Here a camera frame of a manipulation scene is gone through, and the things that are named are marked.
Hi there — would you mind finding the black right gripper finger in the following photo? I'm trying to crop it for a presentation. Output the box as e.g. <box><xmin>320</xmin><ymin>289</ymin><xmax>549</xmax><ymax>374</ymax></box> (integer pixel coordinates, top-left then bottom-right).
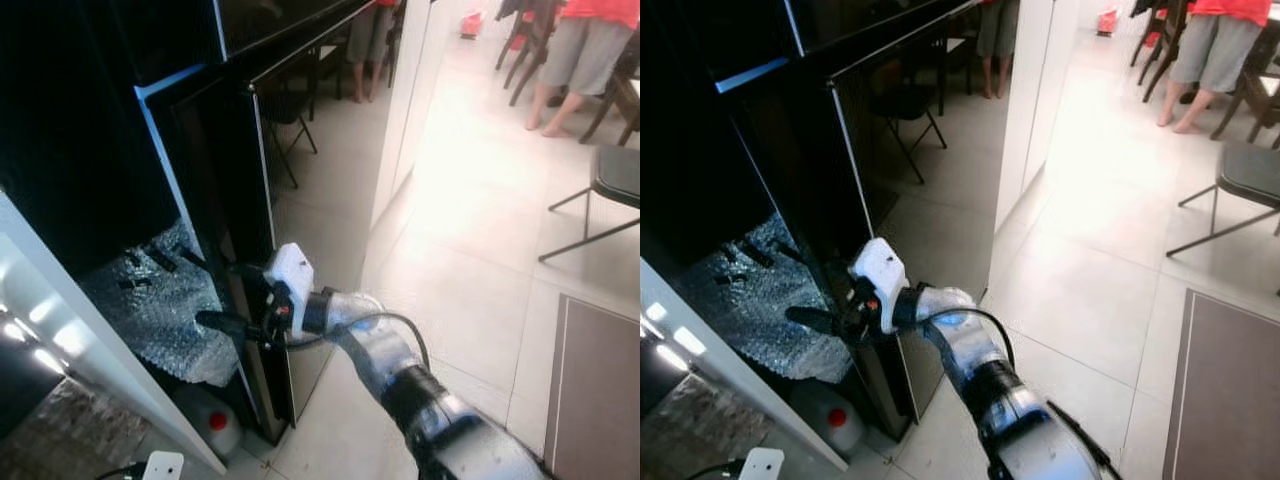
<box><xmin>785</xmin><ymin>305</ymin><xmax>851</xmax><ymax>338</ymax></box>
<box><xmin>195</xmin><ymin>310</ymin><xmax>263</xmax><ymax>339</ymax></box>

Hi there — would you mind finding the black glossy fridge door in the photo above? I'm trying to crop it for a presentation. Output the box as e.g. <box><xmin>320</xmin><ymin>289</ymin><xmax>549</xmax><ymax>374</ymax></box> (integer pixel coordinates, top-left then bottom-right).
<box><xmin>228</xmin><ymin>0</ymin><xmax>406</xmax><ymax>446</ymax></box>
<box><xmin>815</xmin><ymin>0</ymin><xmax>1021</xmax><ymax>441</ymax></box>

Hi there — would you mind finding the black fridge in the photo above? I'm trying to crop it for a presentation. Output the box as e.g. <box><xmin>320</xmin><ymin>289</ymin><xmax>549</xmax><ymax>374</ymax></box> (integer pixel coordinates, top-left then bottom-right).
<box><xmin>640</xmin><ymin>0</ymin><xmax>961</xmax><ymax>441</ymax></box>
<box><xmin>0</xmin><ymin>0</ymin><xmax>376</xmax><ymax>446</ymax></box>

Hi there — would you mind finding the clear bubble wrap sheet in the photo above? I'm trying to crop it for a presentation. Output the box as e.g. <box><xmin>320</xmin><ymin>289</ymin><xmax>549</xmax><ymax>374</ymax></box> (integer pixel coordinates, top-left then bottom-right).
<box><xmin>78</xmin><ymin>218</ymin><xmax>241</xmax><ymax>389</ymax></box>
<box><xmin>672</xmin><ymin>212</ymin><xmax>826</xmax><ymax>386</ymax></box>

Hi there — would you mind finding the white plastic jug red cap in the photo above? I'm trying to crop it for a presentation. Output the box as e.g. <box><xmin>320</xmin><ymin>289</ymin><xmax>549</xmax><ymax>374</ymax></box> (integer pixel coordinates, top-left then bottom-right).
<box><xmin>790</xmin><ymin>380</ymin><xmax>869</xmax><ymax>459</ymax></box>
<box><xmin>168</xmin><ymin>383</ymin><xmax>246</xmax><ymax>459</ymax></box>

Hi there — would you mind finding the grey speckled stone counter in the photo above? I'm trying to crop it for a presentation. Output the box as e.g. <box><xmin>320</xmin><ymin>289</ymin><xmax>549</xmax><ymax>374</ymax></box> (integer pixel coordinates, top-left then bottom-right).
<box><xmin>0</xmin><ymin>375</ymin><xmax>166</xmax><ymax>480</ymax></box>
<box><xmin>640</xmin><ymin>370</ymin><xmax>791</xmax><ymax>480</ymax></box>

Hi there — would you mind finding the brown floor mat pale border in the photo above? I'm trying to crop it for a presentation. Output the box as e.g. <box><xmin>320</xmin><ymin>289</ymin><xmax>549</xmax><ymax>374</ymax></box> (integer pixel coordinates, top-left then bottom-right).
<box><xmin>543</xmin><ymin>293</ymin><xmax>641</xmax><ymax>480</ymax></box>
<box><xmin>1160</xmin><ymin>288</ymin><xmax>1280</xmax><ymax>480</ymax></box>

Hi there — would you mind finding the dark wooden dining chair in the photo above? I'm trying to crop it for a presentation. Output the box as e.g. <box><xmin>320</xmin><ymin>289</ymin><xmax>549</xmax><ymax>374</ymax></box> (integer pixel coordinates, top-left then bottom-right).
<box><xmin>495</xmin><ymin>0</ymin><xmax>561</xmax><ymax>108</ymax></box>
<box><xmin>578</xmin><ymin>30</ymin><xmax>641</xmax><ymax>148</ymax></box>
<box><xmin>1130</xmin><ymin>0</ymin><xmax>1196</xmax><ymax>103</ymax></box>
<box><xmin>1208</xmin><ymin>20</ymin><xmax>1280</xmax><ymax>151</ymax></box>

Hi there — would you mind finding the barefoot person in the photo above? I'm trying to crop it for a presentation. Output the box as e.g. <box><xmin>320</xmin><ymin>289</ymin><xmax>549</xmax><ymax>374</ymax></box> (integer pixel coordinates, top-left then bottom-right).
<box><xmin>1155</xmin><ymin>0</ymin><xmax>1271</xmax><ymax>134</ymax></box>
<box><xmin>525</xmin><ymin>0</ymin><xmax>641</xmax><ymax>139</ymax></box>

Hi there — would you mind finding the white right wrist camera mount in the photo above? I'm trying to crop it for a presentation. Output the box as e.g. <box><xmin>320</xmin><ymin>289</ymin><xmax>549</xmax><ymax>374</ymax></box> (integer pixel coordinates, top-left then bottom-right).
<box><xmin>263</xmin><ymin>243</ymin><xmax>316</xmax><ymax>336</ymax></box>
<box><xmin>850</xmin><ymin>238</ymin><xmax>911</xmax><ymax>331</ymax></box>

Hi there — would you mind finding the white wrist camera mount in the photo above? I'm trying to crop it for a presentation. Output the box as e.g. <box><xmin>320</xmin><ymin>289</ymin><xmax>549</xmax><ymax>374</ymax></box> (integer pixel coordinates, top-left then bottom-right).
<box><xmin>738</xmin><ymin>447</ymin><xmax>786</xmax><ymax>480</ymax></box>
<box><xmin>850</xmin><ymin>238</ymin><xmax>911</xmax><ymax>331</ymax></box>
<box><xmin>263</xmin><ymin>243</ymin><xmax>316</xmax><ymax>336</ymax></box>
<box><xmin>143</xmin><ymin>450</ymin><xmax>186</xmax><ymax>480</ymax></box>

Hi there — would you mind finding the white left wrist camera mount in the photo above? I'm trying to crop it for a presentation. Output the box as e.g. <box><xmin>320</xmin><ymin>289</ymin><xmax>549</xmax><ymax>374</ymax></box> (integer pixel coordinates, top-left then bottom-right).
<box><xmin>738</xmin><ymin>447</ymin><xmax>786</xmax><ymax>480</ymax></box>
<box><xmin>143</xmin><ymin>450</ymin><xmax>186</xmax><ymax>480</ymax></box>

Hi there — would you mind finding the metal frame chair grey seat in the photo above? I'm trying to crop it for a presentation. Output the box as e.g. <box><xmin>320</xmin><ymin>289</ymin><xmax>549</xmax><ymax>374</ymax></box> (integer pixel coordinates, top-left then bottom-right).
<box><xmin>1165</xmin><ymin>140</ymin><xmax>1280</xmax><ymax>259</ymax></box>
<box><xmin>538</xmin><ymin>143</ymin><xmax>641</xmax><ymax>264</ymax></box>

